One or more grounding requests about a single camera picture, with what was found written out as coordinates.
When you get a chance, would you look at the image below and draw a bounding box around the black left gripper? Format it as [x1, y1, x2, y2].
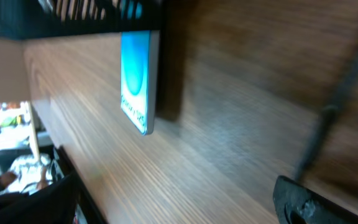
[0, 0, 162, 40]

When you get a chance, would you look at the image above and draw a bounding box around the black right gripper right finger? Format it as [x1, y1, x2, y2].
[273, 175, 358, 224]

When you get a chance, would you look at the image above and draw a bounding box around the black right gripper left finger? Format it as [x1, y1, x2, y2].
[0, 177, 75, 224]

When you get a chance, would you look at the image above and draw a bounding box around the black charging cable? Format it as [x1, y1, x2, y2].
[293, 9, 358, 184]

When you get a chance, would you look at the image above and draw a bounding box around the blue screen Galaxy smartphone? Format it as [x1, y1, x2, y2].
[121, 30, 160, 135]

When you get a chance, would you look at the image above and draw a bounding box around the seated person in background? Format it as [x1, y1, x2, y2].
[0, 154, 53, 194]

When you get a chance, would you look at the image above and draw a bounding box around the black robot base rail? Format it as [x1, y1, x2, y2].
[52, 146, 108, 224]

